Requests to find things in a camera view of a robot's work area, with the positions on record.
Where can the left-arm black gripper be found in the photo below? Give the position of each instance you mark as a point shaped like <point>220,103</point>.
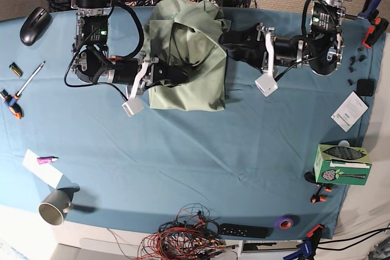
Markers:
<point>246,45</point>

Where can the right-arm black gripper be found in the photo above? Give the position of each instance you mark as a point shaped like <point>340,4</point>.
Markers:
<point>167,75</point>

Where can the green T-shirt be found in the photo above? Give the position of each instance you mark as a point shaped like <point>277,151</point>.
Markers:
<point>186,34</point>

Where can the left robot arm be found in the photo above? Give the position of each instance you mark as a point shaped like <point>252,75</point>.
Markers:
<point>319,45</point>

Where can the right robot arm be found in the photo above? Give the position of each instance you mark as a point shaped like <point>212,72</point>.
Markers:
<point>91,60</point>

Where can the white printed card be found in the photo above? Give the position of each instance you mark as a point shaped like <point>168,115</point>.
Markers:
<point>349,112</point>

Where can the black square box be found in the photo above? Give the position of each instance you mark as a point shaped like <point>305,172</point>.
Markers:
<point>365,87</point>

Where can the blue table cloth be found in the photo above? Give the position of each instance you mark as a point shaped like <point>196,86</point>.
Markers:
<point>245,164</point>

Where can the blue black clamp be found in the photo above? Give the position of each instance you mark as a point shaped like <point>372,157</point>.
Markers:
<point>369,10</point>

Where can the orange black table clamp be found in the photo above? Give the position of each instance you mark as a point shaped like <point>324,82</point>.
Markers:
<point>374,32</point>

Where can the green cardboard box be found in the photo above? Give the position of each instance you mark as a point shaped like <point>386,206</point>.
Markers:
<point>343,165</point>

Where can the black computer mouse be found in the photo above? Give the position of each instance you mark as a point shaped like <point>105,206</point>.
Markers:
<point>34,26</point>

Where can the pink glue tube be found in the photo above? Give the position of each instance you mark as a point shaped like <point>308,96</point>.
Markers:
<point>46,160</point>

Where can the white paper sheet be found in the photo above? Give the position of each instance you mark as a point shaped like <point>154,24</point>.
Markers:
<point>45,171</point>

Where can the small green battery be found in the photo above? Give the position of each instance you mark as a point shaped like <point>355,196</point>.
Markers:
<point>16,69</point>

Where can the black remote control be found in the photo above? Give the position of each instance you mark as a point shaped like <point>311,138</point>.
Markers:
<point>229,229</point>

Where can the small orange spring clamp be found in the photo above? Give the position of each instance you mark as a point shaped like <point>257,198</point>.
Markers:
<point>318,197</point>

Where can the grey ceramic mug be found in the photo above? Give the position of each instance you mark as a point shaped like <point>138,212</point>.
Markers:
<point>55,207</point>

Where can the purple tape roll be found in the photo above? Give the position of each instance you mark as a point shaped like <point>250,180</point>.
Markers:
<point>284,223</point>

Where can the blue orange bar clamp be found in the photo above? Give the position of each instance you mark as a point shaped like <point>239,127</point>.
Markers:
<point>307,249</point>

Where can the left-arm white wrist camera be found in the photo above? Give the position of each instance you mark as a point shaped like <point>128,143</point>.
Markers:
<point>266,84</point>

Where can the right-arm white wrist camera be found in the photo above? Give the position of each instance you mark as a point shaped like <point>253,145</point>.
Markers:
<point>132,106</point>

